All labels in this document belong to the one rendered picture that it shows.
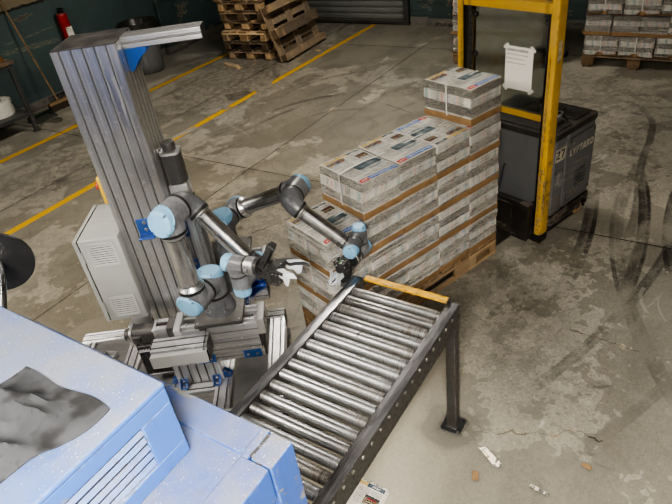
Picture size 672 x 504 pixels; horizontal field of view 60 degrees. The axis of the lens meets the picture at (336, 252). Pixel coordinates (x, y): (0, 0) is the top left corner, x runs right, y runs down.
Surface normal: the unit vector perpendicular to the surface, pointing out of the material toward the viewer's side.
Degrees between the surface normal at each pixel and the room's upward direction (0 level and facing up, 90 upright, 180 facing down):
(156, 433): 90
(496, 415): 0
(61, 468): 0
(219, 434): 0
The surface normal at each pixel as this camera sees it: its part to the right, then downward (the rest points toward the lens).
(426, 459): -0.12, -0.82
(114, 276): 0.06, 0.56
